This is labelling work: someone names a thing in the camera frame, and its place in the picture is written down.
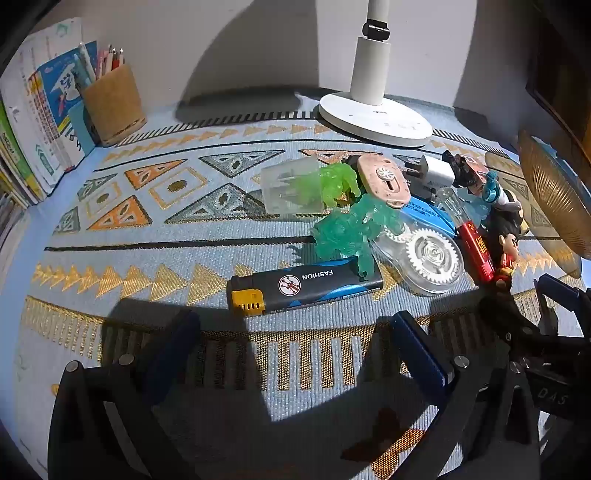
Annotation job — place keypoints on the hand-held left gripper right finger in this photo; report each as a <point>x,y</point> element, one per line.
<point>420,350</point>

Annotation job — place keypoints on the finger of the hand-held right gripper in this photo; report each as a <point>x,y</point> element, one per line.
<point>508,323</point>
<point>558,287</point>

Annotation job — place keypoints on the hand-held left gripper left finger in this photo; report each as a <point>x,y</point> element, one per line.
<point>173,350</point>

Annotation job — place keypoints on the pink round tape measure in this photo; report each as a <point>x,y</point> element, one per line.
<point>392,189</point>

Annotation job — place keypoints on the clear plastic cup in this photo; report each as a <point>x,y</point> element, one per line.
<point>281,184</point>

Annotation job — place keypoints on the black-haired cartoon doll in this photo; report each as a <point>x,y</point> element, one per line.
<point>508,240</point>

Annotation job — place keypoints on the red lighter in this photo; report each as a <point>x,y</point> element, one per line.
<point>475,249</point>

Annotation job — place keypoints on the clear correction tape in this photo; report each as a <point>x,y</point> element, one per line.
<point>431,258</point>

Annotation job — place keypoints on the patterned woven table mat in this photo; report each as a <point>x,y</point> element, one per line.
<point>184,240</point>

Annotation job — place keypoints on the blue and white figurine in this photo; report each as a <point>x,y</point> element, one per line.
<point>494,191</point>

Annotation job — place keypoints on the black lighter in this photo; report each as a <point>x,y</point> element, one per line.
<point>314,286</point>

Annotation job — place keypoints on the blue tray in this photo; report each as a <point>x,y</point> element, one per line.
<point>556,154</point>

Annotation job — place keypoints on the blue plastic case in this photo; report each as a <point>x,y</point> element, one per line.
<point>425,212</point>

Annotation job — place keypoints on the teal translucent figure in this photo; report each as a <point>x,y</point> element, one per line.
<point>341,230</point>

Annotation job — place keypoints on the small dark toy figure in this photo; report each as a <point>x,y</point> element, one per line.
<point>461,168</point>

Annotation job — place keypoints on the white charger plug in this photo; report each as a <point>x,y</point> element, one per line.
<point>436,173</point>

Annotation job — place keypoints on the light green translucent figure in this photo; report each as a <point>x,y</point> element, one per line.
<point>337,182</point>

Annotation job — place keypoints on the light blue card box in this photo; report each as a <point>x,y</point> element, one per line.
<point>82,124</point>

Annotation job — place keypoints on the brown pen holder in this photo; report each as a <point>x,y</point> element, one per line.
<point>115,106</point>

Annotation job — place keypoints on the row of books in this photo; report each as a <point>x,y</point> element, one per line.
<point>32,115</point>

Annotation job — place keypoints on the white desk lamp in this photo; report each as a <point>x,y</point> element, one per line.
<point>369,69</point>

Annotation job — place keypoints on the bunch of pens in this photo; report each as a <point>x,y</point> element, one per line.
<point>108,62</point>

